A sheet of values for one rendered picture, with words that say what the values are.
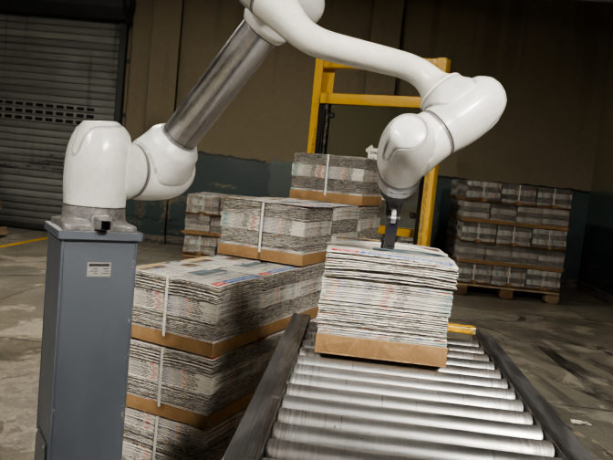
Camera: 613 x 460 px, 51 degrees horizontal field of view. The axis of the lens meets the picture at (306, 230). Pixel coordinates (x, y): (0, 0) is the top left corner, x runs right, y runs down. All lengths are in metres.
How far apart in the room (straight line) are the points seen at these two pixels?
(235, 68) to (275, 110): 7.42
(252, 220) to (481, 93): 1.44
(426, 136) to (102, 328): 0.96
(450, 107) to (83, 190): 0.90
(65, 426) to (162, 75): 7.90
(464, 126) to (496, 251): 6.26
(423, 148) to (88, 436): 1.12
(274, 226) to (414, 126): 1.39
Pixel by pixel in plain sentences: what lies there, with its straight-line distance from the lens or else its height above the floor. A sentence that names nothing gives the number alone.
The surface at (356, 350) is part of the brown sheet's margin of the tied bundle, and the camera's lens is 1.43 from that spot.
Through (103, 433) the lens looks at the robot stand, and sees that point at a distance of 1.82.
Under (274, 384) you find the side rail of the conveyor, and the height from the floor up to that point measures 0.80.
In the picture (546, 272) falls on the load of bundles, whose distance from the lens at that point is 7.68.
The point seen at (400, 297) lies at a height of 0.95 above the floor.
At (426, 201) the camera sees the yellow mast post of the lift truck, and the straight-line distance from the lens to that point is 3.45.
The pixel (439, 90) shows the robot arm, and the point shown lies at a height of 1.38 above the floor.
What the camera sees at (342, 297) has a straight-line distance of 1.41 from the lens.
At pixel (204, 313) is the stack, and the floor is 0.74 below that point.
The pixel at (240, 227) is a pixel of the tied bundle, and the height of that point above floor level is 0.95.
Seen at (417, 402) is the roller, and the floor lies 0.80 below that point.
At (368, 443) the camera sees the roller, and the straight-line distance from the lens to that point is 1.04.
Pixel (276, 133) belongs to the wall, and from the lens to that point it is 9.06.
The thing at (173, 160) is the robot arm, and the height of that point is 1.19.
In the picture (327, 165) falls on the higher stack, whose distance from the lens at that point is 3.06.
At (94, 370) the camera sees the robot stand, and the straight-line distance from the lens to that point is 1.75.
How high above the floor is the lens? 1.19
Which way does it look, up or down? 5 degrees down
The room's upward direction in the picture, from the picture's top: 6 degrees clockwise
